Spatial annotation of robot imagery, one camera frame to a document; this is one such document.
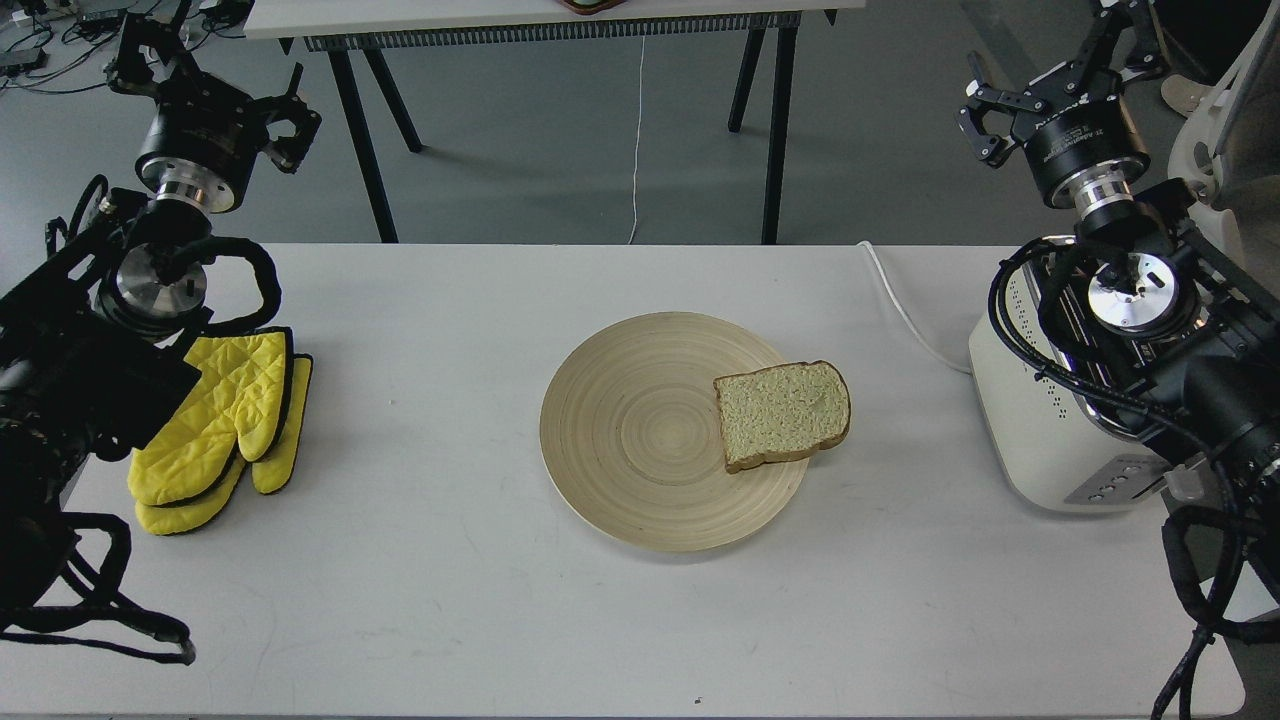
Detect round bamboo plate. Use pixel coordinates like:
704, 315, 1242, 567
539, 313, 808, 553

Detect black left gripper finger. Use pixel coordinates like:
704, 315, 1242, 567
259, 63, 323, 174
108, 17, 202, 99

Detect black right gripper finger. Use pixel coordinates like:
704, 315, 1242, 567
1071, 1, 1171, 88
957, 53, 1085, 168

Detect white office chair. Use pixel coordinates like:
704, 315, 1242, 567
1155, 1, 1279, 249

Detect white toaster power cable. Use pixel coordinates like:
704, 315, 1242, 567
858, 240, 977, 375

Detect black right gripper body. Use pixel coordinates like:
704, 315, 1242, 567
1012, 86, 1151, 209

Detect lower yellow oven mitt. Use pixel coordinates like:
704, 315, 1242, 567
134, 354, 314, 537

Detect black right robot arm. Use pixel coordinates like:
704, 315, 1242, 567
956, 1, 1277, 719

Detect slice of white bread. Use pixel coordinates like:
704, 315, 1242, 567
713, 361, 852, 474

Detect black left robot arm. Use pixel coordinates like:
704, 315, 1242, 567
3, 1, 321, 665

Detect white background table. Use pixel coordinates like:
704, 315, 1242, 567
243, 1, 855, 245

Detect yellow oven mitt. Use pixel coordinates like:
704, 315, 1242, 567
127, 327, 296, 509
134, 354, 314, 537

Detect black floor cables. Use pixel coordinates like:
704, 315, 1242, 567
0, 0, 256, 96

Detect white hanging cable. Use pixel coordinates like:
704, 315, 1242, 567
627, 37, 646, 246

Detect white chrome toaster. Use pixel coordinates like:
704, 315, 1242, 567
968, 256, 1202, 514

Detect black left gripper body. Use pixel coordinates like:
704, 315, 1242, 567
134, 78, 268, 214

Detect upper yellow oven mitt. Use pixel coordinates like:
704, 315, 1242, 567
127, 327, 296, 509

